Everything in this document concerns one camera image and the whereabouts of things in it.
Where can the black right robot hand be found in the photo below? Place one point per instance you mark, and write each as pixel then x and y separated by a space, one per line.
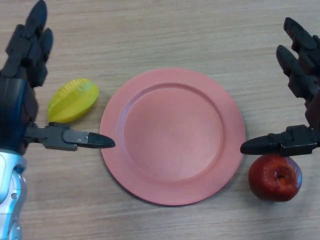
pixel 300 141

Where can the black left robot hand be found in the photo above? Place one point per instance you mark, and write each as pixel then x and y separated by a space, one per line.
pixel 12 105

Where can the yellow starfruit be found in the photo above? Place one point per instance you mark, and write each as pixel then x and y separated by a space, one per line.
pixel 72 100

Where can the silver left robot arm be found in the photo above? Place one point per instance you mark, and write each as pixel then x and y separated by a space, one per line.
pixel 10 187

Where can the pink round plate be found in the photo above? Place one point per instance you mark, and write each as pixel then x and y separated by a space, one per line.
pixel 172 140

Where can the red apple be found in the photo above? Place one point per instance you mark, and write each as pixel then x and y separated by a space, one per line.
pixel 272 180

